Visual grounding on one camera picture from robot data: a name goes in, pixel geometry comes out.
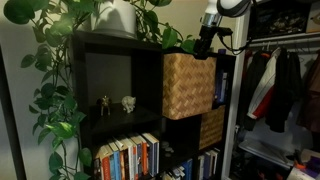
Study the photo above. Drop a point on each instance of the white book maroon band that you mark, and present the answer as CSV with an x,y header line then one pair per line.
x,y
224,86

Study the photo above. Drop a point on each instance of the white spine book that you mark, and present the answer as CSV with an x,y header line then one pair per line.
x,y
130,161

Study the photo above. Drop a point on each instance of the gold animal figurine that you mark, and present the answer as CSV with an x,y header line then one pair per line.
x,y
105,105

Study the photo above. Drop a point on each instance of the green pothos plant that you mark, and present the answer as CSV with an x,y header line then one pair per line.
x,y
56,100

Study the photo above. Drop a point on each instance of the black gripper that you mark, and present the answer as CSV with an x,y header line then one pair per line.
x,y
205,43

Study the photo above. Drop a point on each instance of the pale round stone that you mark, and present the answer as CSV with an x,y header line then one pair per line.
x,y
168,152
165,144

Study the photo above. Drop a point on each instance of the white elephant figurine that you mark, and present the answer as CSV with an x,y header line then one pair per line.
x,y
128,104

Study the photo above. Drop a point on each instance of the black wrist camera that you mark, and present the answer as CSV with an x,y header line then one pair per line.
x,y
225,32

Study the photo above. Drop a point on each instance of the navy hardcover book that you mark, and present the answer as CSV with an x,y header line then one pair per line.
x,y
154,155

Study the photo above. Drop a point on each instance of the dark storage box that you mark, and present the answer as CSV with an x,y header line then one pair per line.
x,y
283,21

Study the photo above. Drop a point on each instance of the blue paperback book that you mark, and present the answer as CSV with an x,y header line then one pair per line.
x,y
188,170

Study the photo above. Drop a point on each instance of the blue spine book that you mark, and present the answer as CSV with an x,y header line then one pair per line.
x,y
116,165

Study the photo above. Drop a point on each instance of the white red jacket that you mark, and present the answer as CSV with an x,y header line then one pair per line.
x,y
266,90

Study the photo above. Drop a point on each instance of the closet hanging rod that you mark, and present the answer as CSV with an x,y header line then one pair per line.
x,y
310,45

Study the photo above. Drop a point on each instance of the black cube shelf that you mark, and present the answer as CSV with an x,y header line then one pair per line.
x,y
146,83

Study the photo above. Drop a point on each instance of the red spine book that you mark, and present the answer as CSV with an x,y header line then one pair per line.
x,y
106,168

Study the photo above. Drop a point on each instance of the white closet board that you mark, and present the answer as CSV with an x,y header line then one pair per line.
x,y
263,151

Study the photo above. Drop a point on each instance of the dark vertical post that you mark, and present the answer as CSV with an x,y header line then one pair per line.
x,y
12,140

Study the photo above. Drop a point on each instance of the orange closet item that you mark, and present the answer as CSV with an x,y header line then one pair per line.
x,y
299,165

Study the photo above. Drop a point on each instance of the dark hanging garment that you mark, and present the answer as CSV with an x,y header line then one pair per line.
x,y
251,86

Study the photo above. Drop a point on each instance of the white door frame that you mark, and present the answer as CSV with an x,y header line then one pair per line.
x,y
235,100

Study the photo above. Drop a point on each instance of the row of books lower-right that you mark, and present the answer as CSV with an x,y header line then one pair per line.
x,y
213,163

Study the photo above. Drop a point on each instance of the blue circuits book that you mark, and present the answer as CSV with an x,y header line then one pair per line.
x,y
219,86

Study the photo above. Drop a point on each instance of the purple closet item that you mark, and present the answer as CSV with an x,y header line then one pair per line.
x,y
313,165

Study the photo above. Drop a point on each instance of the orange spine book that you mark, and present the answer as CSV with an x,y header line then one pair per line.
x,y
145,158

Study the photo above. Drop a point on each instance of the white plant pot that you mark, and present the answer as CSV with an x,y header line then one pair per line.
x,y
113,16

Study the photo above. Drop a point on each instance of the small purple object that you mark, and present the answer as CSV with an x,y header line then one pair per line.
x,y
222,52

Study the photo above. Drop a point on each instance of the brown coat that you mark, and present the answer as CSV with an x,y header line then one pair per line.
x,y
311,100

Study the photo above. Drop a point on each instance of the black jacket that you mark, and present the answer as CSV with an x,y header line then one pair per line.
x,y
283,90

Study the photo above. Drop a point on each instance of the woven bamboo basket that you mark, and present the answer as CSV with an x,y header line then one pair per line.
x,y
188,86
213,128

